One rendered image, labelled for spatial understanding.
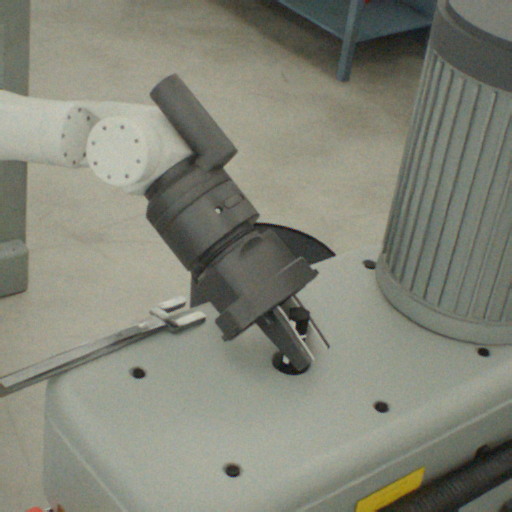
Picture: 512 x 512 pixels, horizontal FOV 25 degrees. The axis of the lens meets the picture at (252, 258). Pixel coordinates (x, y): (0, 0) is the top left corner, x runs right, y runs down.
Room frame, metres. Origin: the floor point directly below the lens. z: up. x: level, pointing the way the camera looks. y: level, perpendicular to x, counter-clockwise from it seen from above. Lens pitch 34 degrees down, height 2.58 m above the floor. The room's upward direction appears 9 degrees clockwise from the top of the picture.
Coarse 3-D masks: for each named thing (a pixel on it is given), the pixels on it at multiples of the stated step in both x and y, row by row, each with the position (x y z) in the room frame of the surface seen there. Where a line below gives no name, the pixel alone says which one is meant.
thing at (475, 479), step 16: (480, 448) 0.86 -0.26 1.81; (496, 448) 0.87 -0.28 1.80; (464, 464) 0.85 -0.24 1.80; (480, 464) 0.84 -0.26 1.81; (496, 464) 0.84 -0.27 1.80; (448, 480) 0.81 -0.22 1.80; (464, 480) 0.81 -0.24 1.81; (480, 480) 0.82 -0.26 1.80; (496, 480) 0.83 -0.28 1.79; (416, 496) 0.78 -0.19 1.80; (432, 496) 0.79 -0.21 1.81; (448, 496) 0.79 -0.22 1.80; (464, 496) 0.80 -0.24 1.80
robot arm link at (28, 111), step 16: (0, 96) 1.01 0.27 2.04; (16, 96) 1.01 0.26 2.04; (0, 112) 0.99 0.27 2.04; (16, 112) 0.98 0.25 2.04; (32, 112) 0.98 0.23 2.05; (0, 128) 0.97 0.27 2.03; (16, 128) 0.97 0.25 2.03; (32, 128) 0.97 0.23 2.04; (0, 144) 0.97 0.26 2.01; (16, 144) 0.97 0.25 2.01; (32, 144) 0.96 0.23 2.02; (0, 160) 0.99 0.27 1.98; (32, 160) 0.97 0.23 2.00
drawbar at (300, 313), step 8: (296, 312) 0.85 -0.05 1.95; (304, 312) 0.85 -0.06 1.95; (296, 320) 0.84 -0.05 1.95; (304, 320) 0.84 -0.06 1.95; (296, 328) 0.84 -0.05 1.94; (304, 328) 0.84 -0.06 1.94; (288, 360) 0.84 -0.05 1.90; (280, 368) 0.84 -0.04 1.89; (288, 368) 0.84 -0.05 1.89; (296, 368) 0.84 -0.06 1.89
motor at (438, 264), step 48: (480, 0) 1.03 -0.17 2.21; (432, 48) 1.01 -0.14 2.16; (480, 48) 0.94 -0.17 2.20; (432, 96) 0.98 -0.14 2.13; (480, 96) 0.94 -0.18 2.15; (432, 144) 0.97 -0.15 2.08; (480, 144) 0.93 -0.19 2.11; (432, 192) 0.95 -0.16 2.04; (480, 192) 0.93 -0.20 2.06; (384, 240) 1.02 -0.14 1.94; (432, 240) 0.95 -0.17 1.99; (480, 240) 0.93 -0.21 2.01; (384, 288) 0.98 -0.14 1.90; (432, 288) 0.94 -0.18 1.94; (480, 288) 0.93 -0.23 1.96; (480, 336) 0.92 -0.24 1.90
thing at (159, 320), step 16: (160, 304) 0.90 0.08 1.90; (176, 304) 0.90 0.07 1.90; (144, 320) 0.87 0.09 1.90; (160, 320) 0.87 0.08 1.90; (192, 320) 0.88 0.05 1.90; (112, 336) 0.84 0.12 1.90; (128, 336) 0.84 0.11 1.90; (144, 336) 0.85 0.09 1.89; (64, 352) 0.81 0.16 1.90; (80, 352) 0.81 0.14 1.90; (96, 352) 0.81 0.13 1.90; (32, 368) 0.78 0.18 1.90; (48, 368) 0.78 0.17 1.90; (64, 368) 0.79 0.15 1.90; (0, 384) 0.75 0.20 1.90; (16, 384) 0.75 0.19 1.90; (32, 384) 0.76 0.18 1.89
